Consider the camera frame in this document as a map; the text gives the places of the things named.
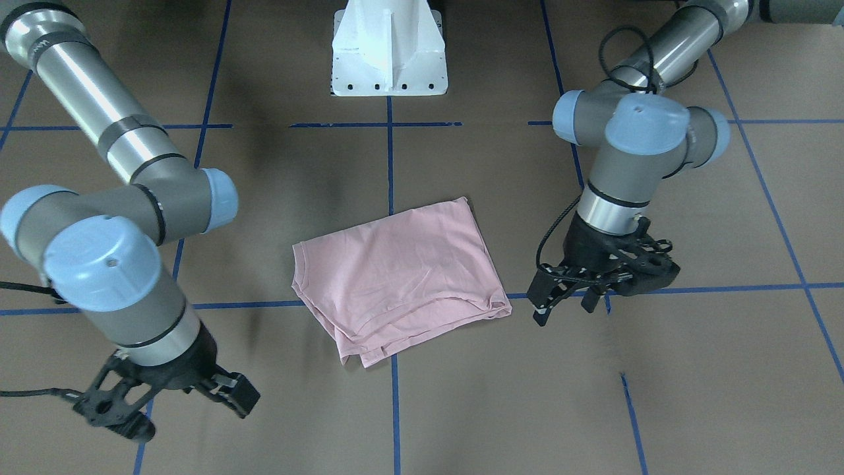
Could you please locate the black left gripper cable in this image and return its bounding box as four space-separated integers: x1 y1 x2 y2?
535 25 700 284

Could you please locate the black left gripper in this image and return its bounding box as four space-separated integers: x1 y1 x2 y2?
526 213 644 327

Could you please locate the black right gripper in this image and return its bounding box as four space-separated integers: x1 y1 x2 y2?
123 323 261 419

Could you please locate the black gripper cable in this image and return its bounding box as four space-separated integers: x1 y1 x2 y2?
0 280 86 402
535 25 700 284

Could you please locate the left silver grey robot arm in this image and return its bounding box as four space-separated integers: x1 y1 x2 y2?
527 1 842 327

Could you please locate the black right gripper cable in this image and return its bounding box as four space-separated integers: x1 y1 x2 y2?
0 280 86 402

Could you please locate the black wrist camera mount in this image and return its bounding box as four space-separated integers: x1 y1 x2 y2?
72 355 161 445
610 235 680 297

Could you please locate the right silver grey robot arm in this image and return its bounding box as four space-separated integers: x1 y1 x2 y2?
2 1 260 426

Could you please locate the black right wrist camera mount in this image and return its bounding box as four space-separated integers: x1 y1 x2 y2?
72 355 161 445

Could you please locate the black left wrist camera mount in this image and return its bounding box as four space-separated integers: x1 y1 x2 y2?
610 235 680 297

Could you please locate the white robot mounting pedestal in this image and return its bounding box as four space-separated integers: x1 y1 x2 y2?
330 1 449 97

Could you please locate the pink Snoopy t-shirt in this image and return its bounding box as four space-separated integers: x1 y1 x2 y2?
291 197 512 367

